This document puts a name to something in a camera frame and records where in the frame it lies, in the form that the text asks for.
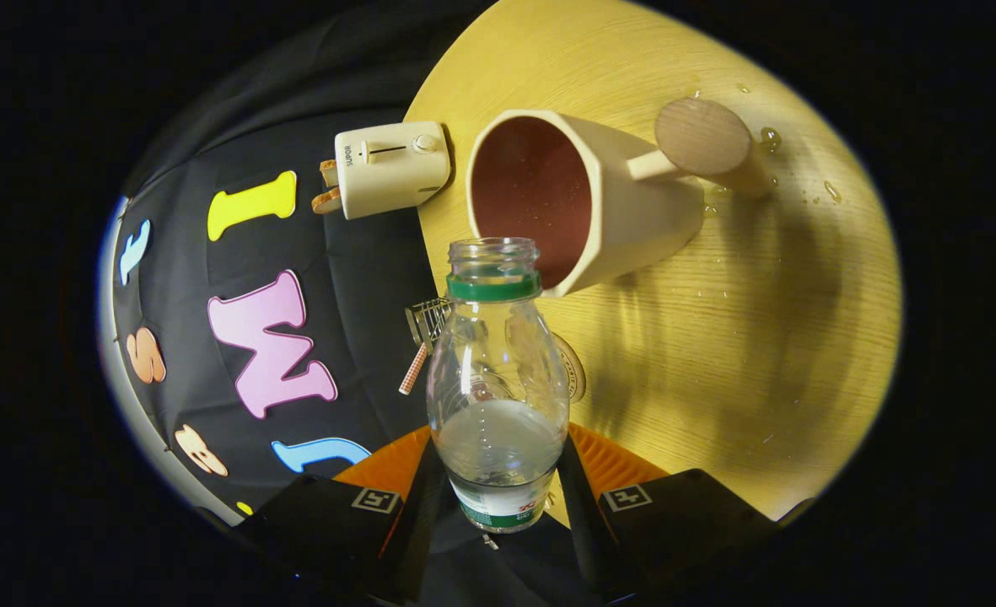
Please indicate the wooden table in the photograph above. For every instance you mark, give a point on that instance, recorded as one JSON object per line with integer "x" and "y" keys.
{"x": 759, "y": 337}

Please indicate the clear plastic juice bottle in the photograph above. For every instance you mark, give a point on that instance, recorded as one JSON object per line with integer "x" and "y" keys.
{"x": 498, "y": 455}

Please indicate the checkered paper straw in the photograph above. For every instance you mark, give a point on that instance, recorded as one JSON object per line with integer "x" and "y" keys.
{"x": 413, "y": 371}

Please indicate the black backdrop cloth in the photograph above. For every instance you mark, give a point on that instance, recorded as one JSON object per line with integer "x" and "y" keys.
{"x": 363, "y": 278}

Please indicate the toast slices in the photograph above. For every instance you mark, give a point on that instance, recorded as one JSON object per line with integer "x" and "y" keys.
{"x": 326, "y": 201}

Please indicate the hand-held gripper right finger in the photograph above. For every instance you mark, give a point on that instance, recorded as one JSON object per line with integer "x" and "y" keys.
{"x": 586, "y": 531}

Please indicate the silver clip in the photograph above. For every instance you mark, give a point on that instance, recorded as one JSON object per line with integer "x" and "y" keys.
{"x": 490, "y": 541}

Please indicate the white toaster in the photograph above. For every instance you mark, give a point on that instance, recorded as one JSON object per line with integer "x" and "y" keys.
{"x": 388, "y": 173}

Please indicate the round cork coaster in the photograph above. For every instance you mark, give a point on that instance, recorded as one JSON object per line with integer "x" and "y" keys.
{"x": 576, "y": 371}

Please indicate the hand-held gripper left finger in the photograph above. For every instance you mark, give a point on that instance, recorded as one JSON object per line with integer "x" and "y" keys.
{"x": 413, "y": 531}

